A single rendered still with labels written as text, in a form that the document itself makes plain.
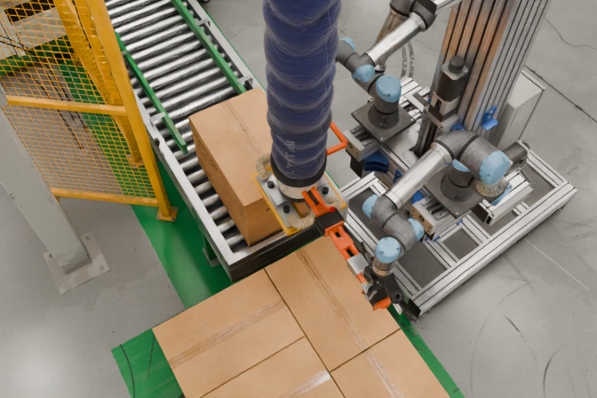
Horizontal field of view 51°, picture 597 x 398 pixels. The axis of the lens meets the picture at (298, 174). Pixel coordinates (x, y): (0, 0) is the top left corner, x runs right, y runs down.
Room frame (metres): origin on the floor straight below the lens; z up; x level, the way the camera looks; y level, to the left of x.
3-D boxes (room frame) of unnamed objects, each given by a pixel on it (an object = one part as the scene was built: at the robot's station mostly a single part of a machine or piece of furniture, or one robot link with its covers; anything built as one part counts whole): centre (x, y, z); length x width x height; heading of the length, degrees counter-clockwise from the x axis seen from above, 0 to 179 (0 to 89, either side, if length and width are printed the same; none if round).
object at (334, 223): (1.23, -0.12, 1.20); 0.10 x 0.08 x 0.06; 120
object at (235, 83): (2.95, 0.61, 0.60); 1.60 x 0.10 x 0.09; 32
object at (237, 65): (2.67, 0.38, 0.50); 2.31 x 0.05 x 0.19; 32
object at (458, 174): (1.49, -0.71, 1.20); 0.13 x 0.12 x 0.14; 43
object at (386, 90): (1.90, -0.40, 1.20); 0.13 x 0.12 x 0.14; 38
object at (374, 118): (1.89, -0.40, 1.09); 0.15 x 0.15 x 0.10
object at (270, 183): (1.39, 0.08, 1.10); 0.34 x 0.10 x 0.05; 30
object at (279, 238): (1.51, 0.04, 0.58); 0.70 x 0.03 x 0.06; 122
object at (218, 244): (2.33, 0.93, 0.50); 2.31 x 0.05 x 0.19; 32
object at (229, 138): (1.80, 0.22, 0.75); 0.60 x 0.40 x 0.40; 30
